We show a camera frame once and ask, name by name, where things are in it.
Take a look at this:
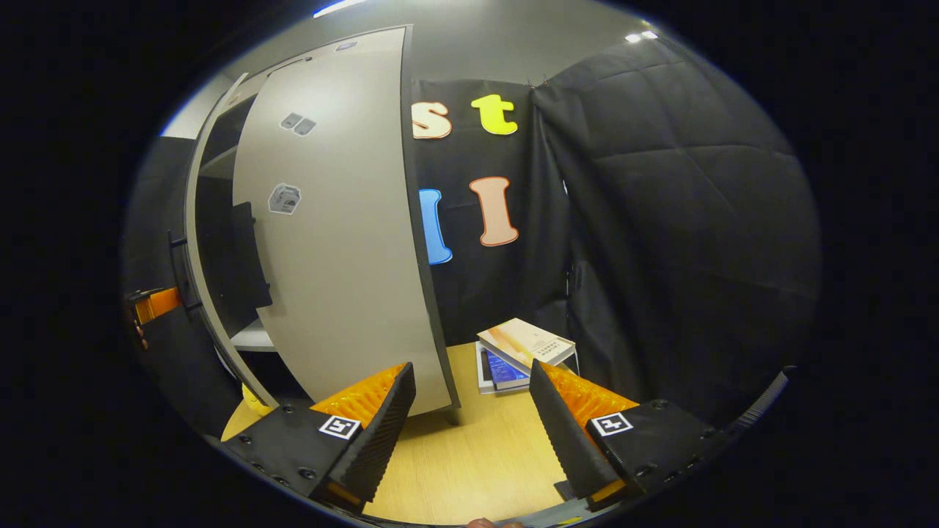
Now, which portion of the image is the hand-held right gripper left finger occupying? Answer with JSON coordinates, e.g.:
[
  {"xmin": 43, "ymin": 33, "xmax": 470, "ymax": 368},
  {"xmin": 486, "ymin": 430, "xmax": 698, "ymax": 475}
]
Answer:
[{"xmin": 220, "ymin": 362, "xmax": 417, "ymax": 514}]

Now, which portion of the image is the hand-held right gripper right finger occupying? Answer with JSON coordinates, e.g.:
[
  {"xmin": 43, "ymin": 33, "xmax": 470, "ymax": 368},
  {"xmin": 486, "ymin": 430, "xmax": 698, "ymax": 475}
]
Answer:
[{"xmin": 528, "ymin": 359, "xmax": 716, "ymax": 507}]

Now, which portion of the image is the white shoe cabinet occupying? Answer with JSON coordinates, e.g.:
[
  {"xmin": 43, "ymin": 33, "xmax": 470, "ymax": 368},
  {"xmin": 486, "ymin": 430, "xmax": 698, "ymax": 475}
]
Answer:
[{"xmin": 182, "ymin": 24, "xmax": 461, "ymax": 426}]

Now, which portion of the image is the white cabinet door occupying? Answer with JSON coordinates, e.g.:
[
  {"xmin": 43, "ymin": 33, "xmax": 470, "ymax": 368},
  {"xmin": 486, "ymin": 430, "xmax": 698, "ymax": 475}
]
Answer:
[{"xmin": 232, "ymin": 44, "xmax": 456, "ymax": 417}]

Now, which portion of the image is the white cabinet drawer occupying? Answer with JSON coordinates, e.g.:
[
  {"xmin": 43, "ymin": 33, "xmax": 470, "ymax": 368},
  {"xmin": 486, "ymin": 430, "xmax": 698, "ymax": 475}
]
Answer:
[{"xmin": 220, "ymin": 26, "xmax": 408, "ymax": 96}]

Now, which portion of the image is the blue cover book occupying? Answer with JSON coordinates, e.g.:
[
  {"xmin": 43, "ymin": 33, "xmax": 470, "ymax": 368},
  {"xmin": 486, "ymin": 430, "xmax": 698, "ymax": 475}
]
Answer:
[{"xmin": 475, "ymin": 341, "xmax": 533, "ymax": 395}]

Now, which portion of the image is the orange cover book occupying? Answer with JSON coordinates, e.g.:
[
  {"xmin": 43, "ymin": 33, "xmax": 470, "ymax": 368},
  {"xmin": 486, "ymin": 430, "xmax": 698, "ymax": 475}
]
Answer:
[{"xmin": 477, "ymin": 318, "xmax": 577, "ymax": 370}]

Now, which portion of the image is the yellow object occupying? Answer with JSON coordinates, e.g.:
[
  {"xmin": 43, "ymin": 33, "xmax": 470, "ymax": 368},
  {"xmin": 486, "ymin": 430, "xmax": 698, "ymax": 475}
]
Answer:
[{"xmin": 242, "ymin": 383, "xmax": 274, "ymax": 417}]

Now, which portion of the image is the black backdrop cloth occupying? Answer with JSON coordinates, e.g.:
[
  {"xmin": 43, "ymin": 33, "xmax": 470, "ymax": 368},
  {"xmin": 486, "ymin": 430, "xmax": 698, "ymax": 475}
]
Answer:
[{"xmin": 407, "ymin": 77, "xmax": 580, "ymax": 345}]

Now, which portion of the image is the long ceiling light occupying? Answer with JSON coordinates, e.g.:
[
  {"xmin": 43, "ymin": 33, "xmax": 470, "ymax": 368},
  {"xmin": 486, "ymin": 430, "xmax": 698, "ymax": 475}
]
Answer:
[{"xmin": 314, "ymin": 0, "xmax": 368, "ymax": 19}]

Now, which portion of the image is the black ribbed cable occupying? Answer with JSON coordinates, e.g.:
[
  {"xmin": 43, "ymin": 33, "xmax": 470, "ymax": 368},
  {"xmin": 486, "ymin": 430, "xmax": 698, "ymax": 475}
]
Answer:
[{"xmin": 723, "ymin": 367, "xmax": 797, "ymax": 441}]

